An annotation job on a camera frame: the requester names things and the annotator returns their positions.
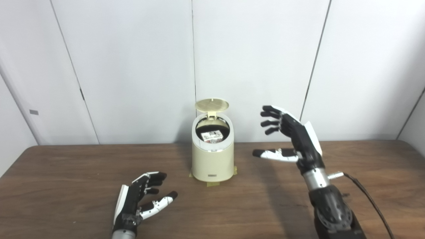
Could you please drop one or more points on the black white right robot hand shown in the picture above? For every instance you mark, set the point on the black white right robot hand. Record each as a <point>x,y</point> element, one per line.
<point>303,139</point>

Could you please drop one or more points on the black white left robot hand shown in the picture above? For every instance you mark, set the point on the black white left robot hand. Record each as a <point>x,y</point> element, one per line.
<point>127,205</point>

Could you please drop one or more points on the white green milk carton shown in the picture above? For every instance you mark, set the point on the white green milk carton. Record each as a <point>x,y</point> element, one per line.
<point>212,136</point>

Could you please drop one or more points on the cream-colored round bin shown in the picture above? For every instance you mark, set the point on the cream-colored round bin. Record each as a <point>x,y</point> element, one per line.
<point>212,162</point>

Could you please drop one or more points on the cream round bin lid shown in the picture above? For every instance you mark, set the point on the cream round bin lid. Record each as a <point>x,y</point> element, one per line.
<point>212,105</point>

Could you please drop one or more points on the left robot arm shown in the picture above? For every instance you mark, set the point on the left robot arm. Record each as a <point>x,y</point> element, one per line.
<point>123,235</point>

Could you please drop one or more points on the grey wall label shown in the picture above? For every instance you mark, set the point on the grey wall label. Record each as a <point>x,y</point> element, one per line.
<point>34,112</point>

